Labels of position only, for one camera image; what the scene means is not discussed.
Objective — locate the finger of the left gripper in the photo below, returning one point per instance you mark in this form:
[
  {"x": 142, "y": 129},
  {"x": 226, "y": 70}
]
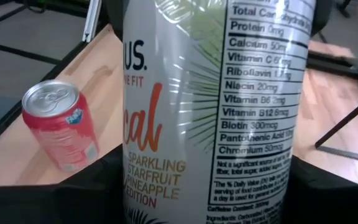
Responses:
[
  {"x": 322, "y": 15},
  {"x": 115, "y": 18}
]

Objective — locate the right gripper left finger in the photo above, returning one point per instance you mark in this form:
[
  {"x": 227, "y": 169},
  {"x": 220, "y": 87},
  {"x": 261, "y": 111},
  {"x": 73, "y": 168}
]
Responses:
[{"x": 57, "y": 205}]

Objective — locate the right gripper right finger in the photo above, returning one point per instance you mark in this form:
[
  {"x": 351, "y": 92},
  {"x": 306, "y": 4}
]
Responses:
[{"x": 337, "y": 205}]

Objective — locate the red Fanta can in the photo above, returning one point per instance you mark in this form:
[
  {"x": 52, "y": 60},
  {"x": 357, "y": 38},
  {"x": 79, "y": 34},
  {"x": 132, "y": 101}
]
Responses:
[{"x": 61, "y": 124}]

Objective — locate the white orange Celsius can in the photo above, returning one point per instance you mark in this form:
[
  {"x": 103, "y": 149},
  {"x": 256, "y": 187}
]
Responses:
[{"x": 197, "y": 109}]

